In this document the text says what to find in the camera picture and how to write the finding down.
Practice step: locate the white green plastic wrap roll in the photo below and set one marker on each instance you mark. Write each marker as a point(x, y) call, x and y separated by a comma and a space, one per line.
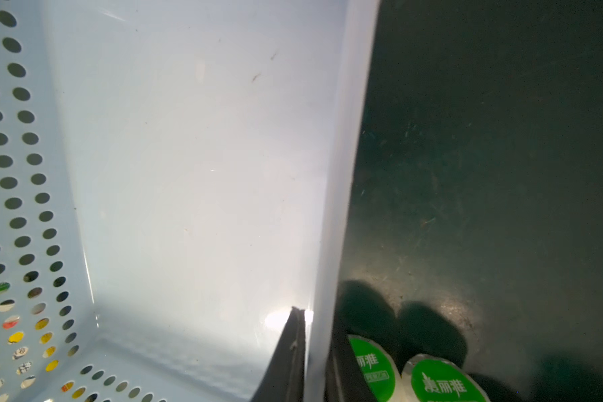
point(378, 368)

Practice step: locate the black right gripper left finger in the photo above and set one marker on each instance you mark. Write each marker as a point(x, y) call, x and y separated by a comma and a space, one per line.
point(285, 374)

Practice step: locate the light blue perforated plastic basket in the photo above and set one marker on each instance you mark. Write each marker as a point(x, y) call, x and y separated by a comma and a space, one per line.
point(174, 179)

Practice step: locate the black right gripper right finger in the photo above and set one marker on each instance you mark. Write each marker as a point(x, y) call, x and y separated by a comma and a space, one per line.
point(344, 379)

